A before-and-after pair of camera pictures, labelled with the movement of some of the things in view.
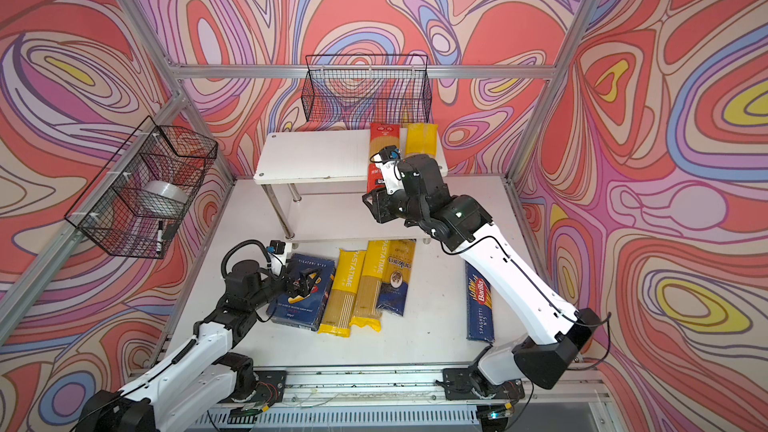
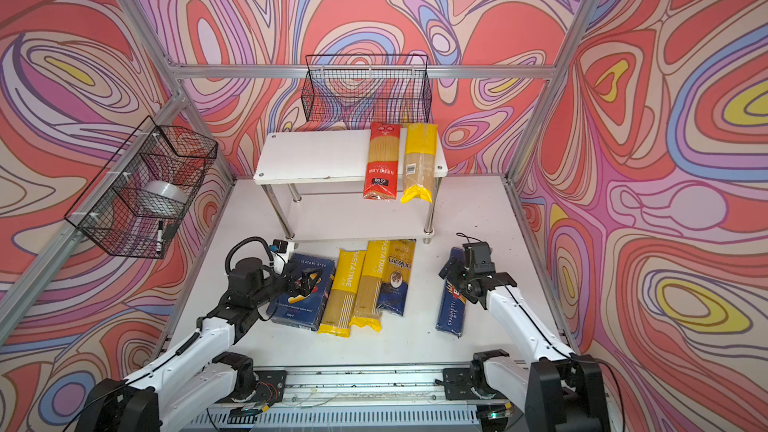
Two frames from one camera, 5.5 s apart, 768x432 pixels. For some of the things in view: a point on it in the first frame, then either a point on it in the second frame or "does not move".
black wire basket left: [142, 197] does not move
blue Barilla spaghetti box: [479, 305] → [453, 306]
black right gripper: [379, 209] → [449, 271]
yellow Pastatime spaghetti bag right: [366, 306] does not move
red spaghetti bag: [381, 137] does not move
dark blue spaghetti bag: [396, 276] does not move
